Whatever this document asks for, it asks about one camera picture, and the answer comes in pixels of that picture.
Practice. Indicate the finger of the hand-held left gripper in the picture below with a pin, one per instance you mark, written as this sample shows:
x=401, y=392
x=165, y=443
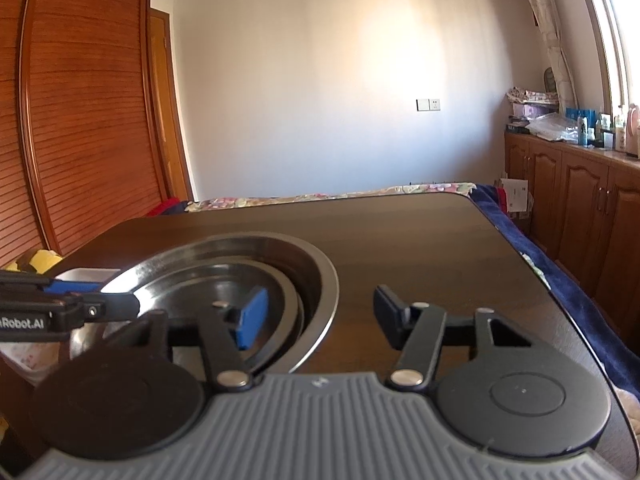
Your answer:
x=112, y=306
x=75, y=287

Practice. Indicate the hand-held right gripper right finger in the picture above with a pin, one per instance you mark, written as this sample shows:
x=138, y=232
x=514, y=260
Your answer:
x=390, y=317

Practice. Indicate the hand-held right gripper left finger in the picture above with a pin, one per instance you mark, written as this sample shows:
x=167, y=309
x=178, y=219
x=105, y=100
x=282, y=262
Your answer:
x=252, y=320

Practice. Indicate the small steel bowl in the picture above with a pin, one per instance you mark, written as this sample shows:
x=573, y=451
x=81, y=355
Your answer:
x=220, y=290

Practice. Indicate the medium steel bowl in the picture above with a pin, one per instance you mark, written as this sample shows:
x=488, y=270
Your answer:
x=170, y=300

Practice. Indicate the large steel bowl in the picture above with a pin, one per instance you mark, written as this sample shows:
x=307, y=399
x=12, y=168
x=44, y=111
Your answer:
x=310, y=270

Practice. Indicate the floral bedsheet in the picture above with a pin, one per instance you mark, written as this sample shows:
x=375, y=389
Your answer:
x=350, y=195

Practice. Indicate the louvred wooden wardrobe door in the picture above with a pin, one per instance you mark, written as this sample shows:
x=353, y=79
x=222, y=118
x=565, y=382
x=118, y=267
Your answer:
x=15, y=135
x=90, y=110

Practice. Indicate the white cardboard box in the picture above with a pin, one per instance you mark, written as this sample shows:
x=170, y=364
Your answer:
x=514, y=195

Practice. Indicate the floral bed cover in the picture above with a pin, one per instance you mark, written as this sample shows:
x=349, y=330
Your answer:
x=575, y=285

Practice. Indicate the plain wooden door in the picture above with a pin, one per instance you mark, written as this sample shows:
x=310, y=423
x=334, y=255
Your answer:
x=167, y=110

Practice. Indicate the wooden cabinet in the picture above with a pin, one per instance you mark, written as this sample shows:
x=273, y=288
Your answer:
x=575, y=200

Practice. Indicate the clear plastic bag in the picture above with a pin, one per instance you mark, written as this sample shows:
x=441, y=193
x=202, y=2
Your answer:
x=552, y=127

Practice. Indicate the stack of papers and cloths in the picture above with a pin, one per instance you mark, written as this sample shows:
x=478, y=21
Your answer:
x=530, y=110

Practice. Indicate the blue spray can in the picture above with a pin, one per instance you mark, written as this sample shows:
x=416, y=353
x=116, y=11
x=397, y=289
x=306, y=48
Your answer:
x=582, y=132

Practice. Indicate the row of toiletry bottles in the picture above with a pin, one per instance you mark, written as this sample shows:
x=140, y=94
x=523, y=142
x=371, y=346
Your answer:
x=610, y=130

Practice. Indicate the patterned cream curtain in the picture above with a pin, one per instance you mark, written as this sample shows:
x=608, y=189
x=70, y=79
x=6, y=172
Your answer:
x=547, y=25

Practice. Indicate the window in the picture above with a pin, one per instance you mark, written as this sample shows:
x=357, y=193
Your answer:
x=612, y=25

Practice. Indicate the white wall socket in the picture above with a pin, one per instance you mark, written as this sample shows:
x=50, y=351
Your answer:
x=428, y=105

